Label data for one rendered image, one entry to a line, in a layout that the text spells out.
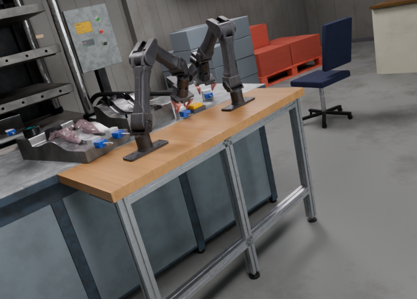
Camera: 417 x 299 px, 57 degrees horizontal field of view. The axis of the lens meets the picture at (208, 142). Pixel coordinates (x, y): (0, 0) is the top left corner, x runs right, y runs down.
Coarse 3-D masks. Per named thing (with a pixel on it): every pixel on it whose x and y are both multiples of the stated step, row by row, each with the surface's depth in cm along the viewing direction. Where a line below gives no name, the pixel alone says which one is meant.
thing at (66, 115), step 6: (48, 114) 309; (60, 114) 297; (66, 114) 291; (72, 114) 286; (78, 114) 280; (30, 120) 301; (36, 120) 295; (42, 120) 289; (48, 120) 284; (54, 120) 279; (78, 120) 259; (24, 126) 285; (30, 126) 279; (42, 126) 269; (6, 150) 225; (12, 150) 222
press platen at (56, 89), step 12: (36, 84) 293; (48, 84) 271; (60, 84) 253; (72, 84) 246; (0, 96) 270; (12, 96) 251; (24, 96) 235; (36, 96) 233; (48, 96) 238; (0, 108) 222; (12, 108) 226
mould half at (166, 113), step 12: (132, 96) 217; (96, 108) 208; (108, 108) 206; (120, 108) 207; (132, 108) 207; (168, 108) 198; (96, 120) 215; (108, 120) 202; (120, 120) 190; (156, 120) 194; (168, 120) 199
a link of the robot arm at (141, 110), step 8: (136, 56) 157; (136, 64) 159; (144, 64) 156; (136, 72) 158; (144, 72) 156; (136, 80) 158; (144, 80) 157; (136, 88) 157; (144, 88) 157; (136, 96) 157; (144, 96) 157; (136, 104) 157; (144, 104) 156; (136, 112) 157; (144, 112) 156; (136, 120) 156; (144, 120) 155; (152, 120) 160; (136, 128) 158; (144, 128) 156
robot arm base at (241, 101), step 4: (232, 92) 194; (236, 92) 193; (240, 92) 194; (232, 96) 195; (236, 96) 194; (240, 96) 194; (232, 100) 196; (236, 100) 194; (240, 100) 195; (244, 100) 197; (248, 100) 198; (232, 104) 197; (236, 104) 195; (240, 104) 194; (224, 108) 194; (228, 108) 193; (232, 108) 191; (236, 108) 192
